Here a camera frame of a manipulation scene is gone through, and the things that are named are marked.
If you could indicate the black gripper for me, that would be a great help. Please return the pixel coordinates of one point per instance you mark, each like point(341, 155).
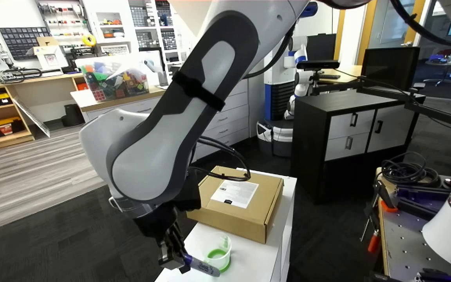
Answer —
point(166, 235)

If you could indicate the blue capped marker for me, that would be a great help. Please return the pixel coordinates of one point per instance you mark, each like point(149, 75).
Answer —
point(203, 268)

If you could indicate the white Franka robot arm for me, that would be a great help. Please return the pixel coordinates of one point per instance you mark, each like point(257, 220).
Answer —
point(183, 115)

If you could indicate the brown cardboard box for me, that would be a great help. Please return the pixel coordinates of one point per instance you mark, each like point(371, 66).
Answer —
point(250, 220)

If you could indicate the white drawer cabinet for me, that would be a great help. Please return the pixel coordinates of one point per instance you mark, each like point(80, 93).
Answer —
point(230, 119)

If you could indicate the black cabinet with white drawers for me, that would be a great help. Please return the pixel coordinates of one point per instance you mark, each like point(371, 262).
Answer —
point(308, 157)

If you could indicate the small black floor box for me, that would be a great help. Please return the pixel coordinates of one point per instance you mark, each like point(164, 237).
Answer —
point(72, 115)

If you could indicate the clear bin of colourful items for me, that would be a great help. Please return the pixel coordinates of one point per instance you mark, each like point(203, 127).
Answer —
point(116, 80)

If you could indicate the blue bin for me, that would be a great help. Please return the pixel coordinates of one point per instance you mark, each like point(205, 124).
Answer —
point(277, 102)

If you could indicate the metal breadboard robot table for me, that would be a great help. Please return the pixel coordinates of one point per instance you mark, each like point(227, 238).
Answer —
point(407, 251)

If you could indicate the white shelving unit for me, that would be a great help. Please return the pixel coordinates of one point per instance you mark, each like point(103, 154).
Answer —
point(125, 16)

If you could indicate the black monitor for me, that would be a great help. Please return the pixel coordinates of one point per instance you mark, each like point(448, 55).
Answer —
point(390, 68)

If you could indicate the black metal boom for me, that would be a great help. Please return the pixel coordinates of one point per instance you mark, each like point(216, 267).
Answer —
point(434, 111)

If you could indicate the round grey table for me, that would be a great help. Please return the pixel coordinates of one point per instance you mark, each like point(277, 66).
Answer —
point(445, 63)

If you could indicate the white picture frame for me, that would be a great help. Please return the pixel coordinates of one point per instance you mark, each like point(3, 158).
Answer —
point(50, 58)

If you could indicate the black stereo camera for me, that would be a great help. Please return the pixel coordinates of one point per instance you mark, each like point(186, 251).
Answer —
point(316, 64)

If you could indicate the black wall tool panel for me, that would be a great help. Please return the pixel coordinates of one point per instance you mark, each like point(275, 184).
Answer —
point(23, 43)

